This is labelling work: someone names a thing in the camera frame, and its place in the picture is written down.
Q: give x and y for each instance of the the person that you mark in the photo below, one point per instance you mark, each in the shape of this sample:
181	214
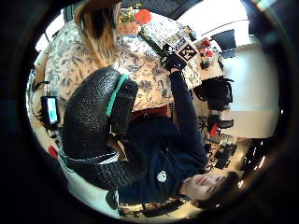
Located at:
162	149

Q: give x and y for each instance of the small red object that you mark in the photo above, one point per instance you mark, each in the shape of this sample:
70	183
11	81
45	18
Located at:
52	151

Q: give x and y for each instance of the floral patterned tablecloth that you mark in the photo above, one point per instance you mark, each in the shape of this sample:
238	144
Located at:
146	71

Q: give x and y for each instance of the orange flower with green stem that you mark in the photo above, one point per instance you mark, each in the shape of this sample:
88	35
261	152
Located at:
144	16

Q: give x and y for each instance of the black keyboard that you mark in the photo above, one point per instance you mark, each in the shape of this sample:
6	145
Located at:
224	155

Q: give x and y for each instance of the white marker cube right glove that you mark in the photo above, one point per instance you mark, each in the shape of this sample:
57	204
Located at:
187	51

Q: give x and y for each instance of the phone with lit screen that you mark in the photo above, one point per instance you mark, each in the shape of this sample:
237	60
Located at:
51	109

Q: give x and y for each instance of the red and white small items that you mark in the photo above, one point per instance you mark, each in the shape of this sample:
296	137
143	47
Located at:
206	46

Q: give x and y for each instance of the brown woven vase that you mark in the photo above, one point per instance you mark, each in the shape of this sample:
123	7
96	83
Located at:
98	34

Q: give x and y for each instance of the yellow flowers bunch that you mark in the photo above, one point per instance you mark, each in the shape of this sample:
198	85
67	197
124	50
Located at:
127	15

